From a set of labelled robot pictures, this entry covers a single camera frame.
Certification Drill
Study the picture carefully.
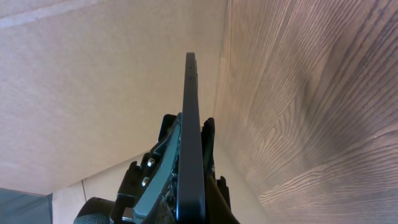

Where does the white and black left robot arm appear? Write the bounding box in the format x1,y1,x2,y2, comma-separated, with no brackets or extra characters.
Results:
74,114,237,224

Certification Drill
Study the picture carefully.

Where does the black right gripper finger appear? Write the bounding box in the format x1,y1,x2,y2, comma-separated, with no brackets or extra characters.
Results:
205,174,239,224

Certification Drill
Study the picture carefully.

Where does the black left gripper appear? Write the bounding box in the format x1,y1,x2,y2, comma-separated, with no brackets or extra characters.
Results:
110,114,215,223

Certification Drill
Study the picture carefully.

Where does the black smartphone with blue screen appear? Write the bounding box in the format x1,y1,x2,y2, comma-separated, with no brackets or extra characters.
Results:
177,52,206,223

